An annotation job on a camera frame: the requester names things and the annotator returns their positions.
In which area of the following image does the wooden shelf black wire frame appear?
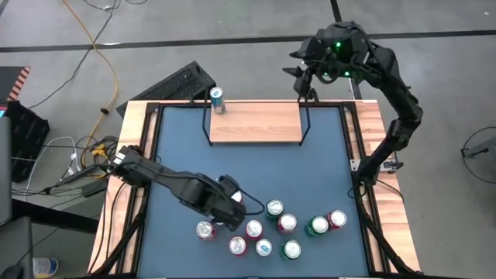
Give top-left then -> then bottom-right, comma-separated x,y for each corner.
200,84 -> 321,147

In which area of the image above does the white power strip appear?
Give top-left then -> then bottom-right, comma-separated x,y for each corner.
67,152 -> 81,176

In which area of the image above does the black floor beam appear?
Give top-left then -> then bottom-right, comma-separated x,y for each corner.
11,198 -> 100,235

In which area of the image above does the blue silver Red Bull can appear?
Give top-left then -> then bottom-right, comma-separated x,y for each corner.
255,238 -> 274,257
209,86 -> 227,115

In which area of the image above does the green soda can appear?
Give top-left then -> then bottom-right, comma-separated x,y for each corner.
279,239 -> 302,260
264,198 -> 285,221
304,215 -> 330,237

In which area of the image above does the yellow extension cable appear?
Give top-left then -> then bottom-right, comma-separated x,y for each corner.
61,0 -> 119,180

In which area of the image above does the grey equipment case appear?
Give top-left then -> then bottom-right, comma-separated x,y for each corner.
0,115 -> 12,226

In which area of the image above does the plastic bottle yellow blue label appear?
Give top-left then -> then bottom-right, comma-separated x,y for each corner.
33,257 -> 60,279

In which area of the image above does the black floor cable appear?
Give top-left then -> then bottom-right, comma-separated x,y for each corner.
82,0 -> 149,12
27,0 -> 119,110

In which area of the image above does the white cable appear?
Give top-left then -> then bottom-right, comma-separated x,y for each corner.
26,135 -> 78,195

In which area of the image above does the blue table mat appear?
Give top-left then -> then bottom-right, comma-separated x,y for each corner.
137,106 -> 371,278

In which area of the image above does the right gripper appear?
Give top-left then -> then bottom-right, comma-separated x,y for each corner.
282,57 -> 342,98

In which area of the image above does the black plastic crate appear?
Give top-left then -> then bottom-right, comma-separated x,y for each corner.
4,99 -> 51,184

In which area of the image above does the black orange striped panel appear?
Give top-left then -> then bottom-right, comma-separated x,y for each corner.
0,65 -> 32,102

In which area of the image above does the red Coca-Cola can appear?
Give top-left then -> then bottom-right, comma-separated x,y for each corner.
326,208 -> 348,230
195,219 -> 217,241
277,212 -> 298,234

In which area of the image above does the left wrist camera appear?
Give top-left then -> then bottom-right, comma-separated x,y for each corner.
218,174 -> 242,197

